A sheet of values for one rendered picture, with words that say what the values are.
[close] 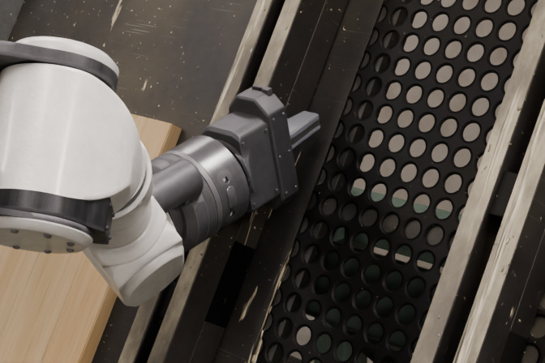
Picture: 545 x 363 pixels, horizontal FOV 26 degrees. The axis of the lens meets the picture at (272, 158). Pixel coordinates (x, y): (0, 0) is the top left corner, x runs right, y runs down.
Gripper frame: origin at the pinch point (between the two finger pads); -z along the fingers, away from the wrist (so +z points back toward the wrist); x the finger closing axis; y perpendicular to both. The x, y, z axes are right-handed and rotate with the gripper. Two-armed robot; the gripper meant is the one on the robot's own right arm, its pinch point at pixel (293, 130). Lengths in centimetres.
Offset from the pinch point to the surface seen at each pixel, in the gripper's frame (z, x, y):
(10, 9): -9, 3, 59
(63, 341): 17.4, -23.1, 24.2
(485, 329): 10.1, -7.9, -28.6
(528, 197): 2.2, 0.3, -28.3
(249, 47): -3.8, 6.4, 8.2
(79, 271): 11.9, -17.4, 26.1
